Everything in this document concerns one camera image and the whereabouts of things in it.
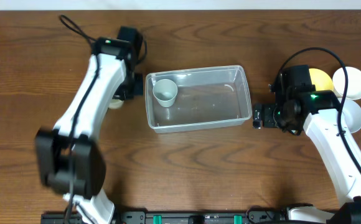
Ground grey plastic cup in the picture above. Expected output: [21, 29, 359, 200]
[152, 79, 178, 108]

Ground white bowl upper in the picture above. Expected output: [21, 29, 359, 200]
[332, 67, 361, 100]

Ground white bowl lower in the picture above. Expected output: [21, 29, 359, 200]
[342, 99, 361, 133]

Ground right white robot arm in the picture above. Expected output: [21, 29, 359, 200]
[253, 90, 361, 223]

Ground clear plastic container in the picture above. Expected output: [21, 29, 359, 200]
[145, 65, 253, 133]

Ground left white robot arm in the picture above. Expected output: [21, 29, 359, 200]
[34, 38, 147, 223]

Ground white plastic cup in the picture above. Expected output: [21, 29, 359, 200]
[108, 99, 124, 110]

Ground white bowl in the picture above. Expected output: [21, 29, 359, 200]
[342, 99, 361, 133]
[332, 67, 361, 100]

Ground yellow plastic bowl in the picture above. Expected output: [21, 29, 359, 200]
[309, 68, 334, 91]

